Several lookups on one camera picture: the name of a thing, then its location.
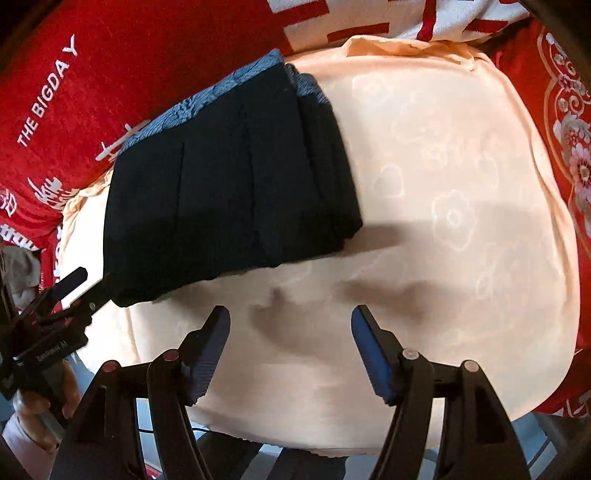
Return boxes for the red embroidered floral quilt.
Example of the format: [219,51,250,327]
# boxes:
[480,18,591,418]

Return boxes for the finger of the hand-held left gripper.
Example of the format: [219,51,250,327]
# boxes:
[69,273,114,325]
[44,267,89,305]

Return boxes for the dark navy pants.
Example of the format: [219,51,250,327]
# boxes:
[102,48,365,309]

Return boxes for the peach patterned bed sheet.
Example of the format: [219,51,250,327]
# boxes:
[60,36,583,459]

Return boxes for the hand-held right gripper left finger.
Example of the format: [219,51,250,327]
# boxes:
[55,305,230,480]

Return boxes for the person's left hand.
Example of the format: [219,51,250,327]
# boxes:
[16,357,83,423]

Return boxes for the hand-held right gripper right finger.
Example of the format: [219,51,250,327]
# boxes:
[351,305,532,480]

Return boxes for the person's left forearm pink sleeve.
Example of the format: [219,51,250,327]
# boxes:
[0,408,63,480]

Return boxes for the red blanket white characters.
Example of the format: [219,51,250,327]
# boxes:
[0,0,532,296]

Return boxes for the grey cloth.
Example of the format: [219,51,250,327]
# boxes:
[0,247,43,308]

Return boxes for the dark furniture frame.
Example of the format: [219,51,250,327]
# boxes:
[196,431,347,480]

